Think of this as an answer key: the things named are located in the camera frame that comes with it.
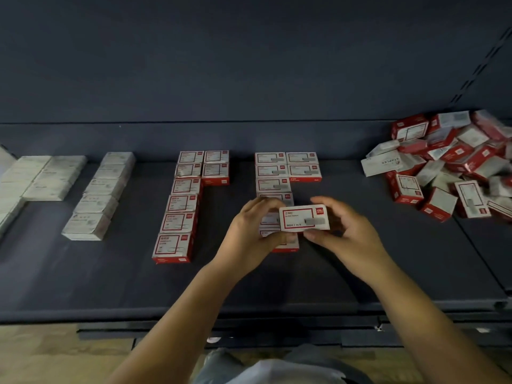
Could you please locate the person's left hand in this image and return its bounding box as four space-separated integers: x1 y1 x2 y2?
212 196 299 281

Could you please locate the person's right hand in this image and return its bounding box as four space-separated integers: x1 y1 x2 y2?
304 196 389 286

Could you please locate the pile of red white boxes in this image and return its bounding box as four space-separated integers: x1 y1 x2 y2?
360 110 512 224

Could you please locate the dark metal shelf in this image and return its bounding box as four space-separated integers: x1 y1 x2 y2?
0 0 512 349

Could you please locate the person's left forearm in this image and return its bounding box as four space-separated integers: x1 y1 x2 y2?
108 263 249 384

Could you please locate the person's right forearm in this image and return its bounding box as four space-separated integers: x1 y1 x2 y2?
360 260 512 384

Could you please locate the person's grey clothing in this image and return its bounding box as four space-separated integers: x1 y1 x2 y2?
192 346 373 384

